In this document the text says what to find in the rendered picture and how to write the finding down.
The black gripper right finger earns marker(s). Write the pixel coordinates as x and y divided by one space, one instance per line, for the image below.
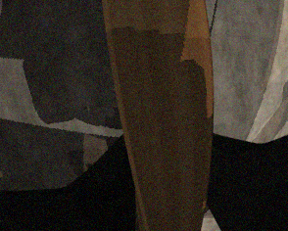
243 178

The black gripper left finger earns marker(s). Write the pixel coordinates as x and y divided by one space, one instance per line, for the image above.
101 199

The brown wooden board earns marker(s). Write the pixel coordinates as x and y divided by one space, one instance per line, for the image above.
162 62

